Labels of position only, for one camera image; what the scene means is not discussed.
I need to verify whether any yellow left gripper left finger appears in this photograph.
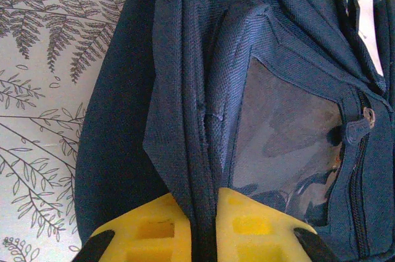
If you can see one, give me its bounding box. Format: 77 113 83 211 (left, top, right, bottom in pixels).
73 193 194 262

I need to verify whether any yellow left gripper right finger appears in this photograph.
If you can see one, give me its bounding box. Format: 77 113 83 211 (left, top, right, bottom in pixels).
215 186 339 262

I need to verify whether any navy blue backpack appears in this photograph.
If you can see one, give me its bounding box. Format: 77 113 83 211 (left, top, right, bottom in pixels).
75 0 395 262

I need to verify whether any floral tablecloth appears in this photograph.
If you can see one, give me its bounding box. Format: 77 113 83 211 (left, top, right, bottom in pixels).
0 0 139 262

